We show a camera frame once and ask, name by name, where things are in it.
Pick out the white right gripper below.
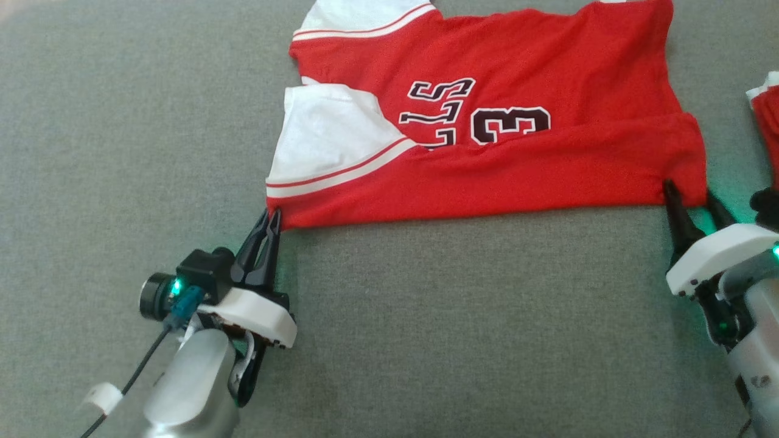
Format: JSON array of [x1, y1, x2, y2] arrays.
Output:
[[662, 179, 779, 352]]

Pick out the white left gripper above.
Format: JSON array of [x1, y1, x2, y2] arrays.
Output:
[[198, 209, 298, 408]]

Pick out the red shorts with white stripe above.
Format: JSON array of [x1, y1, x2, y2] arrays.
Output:
[[746, 72, 779, 189]]

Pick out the red and white numbered jersey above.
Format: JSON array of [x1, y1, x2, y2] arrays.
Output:
[[266, 0, 708, 231]]

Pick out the grey sofa seat cushion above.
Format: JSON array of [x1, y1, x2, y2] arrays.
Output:
[[0, 0, 779, 438]]

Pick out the thin black camera cable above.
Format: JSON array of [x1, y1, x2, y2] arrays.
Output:
[[78, 286, 204, 438]]

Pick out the white cable label tag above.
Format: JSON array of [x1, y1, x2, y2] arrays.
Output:
[[82, 382, 124, 415]]

